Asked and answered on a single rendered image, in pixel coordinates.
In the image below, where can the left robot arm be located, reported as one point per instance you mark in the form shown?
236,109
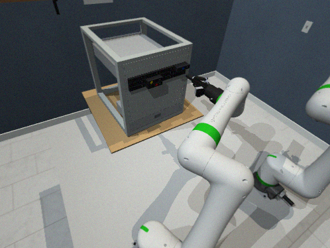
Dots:
231,181

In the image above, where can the tan flat board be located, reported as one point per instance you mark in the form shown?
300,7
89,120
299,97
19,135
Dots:
113,134

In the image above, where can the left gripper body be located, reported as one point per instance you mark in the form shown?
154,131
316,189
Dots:
208,89

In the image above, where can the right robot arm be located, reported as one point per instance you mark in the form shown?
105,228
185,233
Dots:
309,182

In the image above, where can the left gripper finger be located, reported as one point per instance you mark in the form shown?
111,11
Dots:
198,79
194,83

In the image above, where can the grey metal rack frame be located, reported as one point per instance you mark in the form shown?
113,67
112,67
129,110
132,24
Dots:
131,55

